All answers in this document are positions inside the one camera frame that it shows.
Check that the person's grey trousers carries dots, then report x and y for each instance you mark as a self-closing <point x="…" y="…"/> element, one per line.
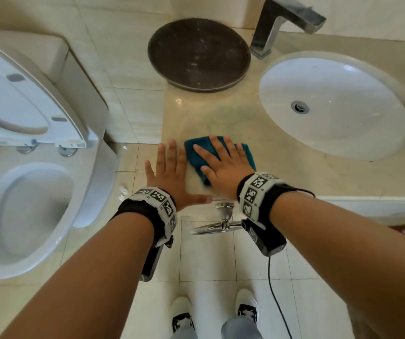
<point x="241" y="330"/>

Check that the chrome faucet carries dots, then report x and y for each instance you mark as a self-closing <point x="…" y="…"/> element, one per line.
<point x="269" y="28"/>

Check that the round dark brown tray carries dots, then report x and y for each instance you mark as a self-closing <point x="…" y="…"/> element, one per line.
<point x="199" y="52"/>

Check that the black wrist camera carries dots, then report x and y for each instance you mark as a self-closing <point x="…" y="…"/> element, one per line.
<point x="151" y="264"/>
<point x="269" y="240"/>

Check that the chrome sink drain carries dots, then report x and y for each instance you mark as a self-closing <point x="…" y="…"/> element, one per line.
<point x="300" y="107"/>

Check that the left marker wristband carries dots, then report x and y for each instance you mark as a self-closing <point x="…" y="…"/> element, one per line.
<point x="156" y="208"/>

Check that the person's left shoe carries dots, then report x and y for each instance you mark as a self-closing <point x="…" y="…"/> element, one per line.
<point x="182" y="310"/>

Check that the white ceramic sink basin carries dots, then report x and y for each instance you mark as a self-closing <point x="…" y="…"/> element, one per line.
<point x="347" y="109"/>

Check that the person's shoe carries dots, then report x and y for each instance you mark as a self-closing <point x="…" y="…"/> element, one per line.
<point x="246" y="301"/>
<point x="182" y="310"/>

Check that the person's left forearm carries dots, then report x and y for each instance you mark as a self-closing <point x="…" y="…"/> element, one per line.
<point x="93" y="278"/>

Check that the person's right hand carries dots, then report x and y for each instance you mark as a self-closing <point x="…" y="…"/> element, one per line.
<point x="229" y="172"/>

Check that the right marker wristband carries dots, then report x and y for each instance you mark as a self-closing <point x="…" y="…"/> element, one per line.
<point x="255" y="194"/>

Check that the person's right forearm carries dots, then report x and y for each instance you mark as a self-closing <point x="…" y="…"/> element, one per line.
<point x="357" y="257"/>

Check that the white toilet bowl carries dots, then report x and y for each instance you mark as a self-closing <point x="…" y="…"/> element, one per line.
<point x="29" y="215"/>

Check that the white toilet seat lid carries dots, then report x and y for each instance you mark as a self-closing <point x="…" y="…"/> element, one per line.
<point x="11" y="102"/>

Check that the marker wristband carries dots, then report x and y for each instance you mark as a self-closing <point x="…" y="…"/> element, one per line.
<point x="156" y="208"/>
<point x="255" y="194"/>

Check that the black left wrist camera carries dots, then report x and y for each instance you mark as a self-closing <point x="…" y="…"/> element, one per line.
<point x="151" y="264"/>

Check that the teal cleaning cloth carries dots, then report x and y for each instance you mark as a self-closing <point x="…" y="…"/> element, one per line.
<point x="195" y="151"/>

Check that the person's left hand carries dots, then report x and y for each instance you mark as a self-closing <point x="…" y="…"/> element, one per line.
<point x="169" y="176"/>

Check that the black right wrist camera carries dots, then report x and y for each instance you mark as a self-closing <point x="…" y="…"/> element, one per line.
<point x="269" y="240"/>

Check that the white toilet tank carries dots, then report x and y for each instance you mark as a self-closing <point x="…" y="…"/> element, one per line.
<point x="82" y="95"/>

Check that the crumpled white tissue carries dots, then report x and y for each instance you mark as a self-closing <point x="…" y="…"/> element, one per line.
<point x="123" y="193"/>

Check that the person's right shoe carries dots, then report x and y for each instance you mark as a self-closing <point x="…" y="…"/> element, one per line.
<point x="246" y="301"/>

